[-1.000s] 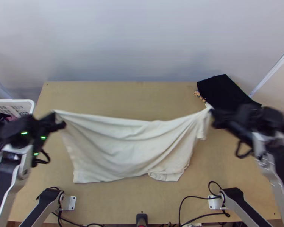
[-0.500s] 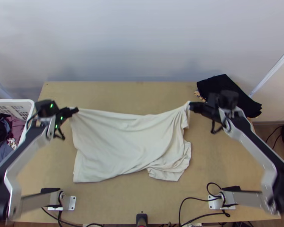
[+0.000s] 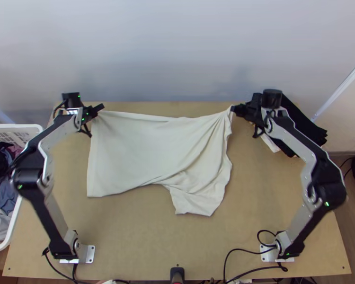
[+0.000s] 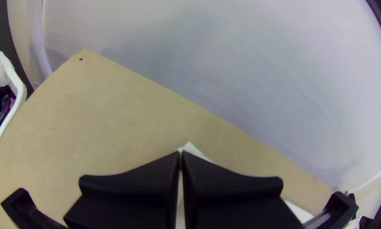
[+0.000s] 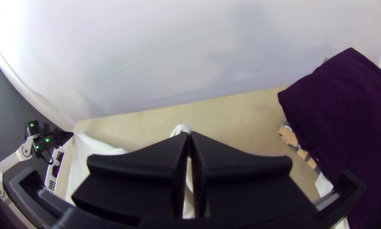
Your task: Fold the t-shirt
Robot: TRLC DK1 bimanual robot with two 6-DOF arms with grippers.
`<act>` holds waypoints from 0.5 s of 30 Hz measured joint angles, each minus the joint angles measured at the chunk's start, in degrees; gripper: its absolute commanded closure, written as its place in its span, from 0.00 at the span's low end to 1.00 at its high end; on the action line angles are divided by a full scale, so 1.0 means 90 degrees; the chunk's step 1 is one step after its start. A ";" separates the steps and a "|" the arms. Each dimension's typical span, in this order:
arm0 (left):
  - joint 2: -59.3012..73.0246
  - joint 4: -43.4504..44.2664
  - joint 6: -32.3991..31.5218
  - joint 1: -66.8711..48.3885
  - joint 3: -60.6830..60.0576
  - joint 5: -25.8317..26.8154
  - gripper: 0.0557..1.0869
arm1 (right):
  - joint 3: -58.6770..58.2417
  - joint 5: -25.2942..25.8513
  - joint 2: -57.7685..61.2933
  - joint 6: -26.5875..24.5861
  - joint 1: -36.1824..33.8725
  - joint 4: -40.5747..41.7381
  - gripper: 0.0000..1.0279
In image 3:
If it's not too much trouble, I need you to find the cream t-shirt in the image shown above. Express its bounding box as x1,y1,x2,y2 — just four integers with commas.
86,105,235,217

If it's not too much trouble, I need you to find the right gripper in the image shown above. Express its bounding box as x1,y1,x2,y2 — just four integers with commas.
231,100,267,124

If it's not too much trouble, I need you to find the pink garment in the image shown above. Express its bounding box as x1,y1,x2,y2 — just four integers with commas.
10,143,27,155

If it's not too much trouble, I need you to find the pile of folded clothes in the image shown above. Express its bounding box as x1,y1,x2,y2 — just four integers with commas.
265,95,329,159

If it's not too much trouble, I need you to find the blue garment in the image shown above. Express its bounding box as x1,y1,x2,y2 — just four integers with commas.
0,148,21,216

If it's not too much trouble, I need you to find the white laundry basket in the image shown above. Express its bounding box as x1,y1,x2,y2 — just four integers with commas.
0,124,44,253

